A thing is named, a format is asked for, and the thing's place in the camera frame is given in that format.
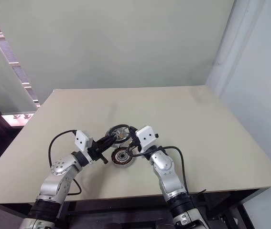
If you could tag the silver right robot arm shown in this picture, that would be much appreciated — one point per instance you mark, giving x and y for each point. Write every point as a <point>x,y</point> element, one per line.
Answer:
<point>166,167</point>

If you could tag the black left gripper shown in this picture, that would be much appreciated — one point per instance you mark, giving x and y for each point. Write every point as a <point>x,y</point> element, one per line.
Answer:
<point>98,152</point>

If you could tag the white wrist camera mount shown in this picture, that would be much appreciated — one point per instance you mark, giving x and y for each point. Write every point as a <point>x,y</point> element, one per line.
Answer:
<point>82,140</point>
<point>147,138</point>

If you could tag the motor stator with copper windings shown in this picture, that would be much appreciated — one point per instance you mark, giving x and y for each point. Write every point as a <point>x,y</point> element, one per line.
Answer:
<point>122,157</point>

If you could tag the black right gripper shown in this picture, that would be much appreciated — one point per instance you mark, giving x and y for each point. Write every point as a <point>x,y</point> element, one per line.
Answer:
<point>134,140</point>

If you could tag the window with slatted blind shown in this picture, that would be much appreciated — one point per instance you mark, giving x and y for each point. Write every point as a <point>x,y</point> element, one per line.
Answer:
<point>8,52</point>

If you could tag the small metal window bracket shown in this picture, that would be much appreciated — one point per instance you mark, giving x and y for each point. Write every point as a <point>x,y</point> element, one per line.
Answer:
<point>17,116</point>
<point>27,116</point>

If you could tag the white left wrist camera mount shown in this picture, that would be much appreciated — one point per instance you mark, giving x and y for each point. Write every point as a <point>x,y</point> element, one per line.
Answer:
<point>82,140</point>

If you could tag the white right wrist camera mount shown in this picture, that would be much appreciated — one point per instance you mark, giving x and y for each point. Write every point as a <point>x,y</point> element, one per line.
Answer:
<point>147,138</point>

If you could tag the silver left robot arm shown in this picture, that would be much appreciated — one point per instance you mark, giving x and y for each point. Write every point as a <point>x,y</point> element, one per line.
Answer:
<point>58,167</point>

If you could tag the grey round motor cover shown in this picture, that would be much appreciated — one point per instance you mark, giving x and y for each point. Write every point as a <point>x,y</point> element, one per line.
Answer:
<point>121,133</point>

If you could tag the black metal table frame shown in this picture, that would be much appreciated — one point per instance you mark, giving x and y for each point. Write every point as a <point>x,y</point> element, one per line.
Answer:
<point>125,205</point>

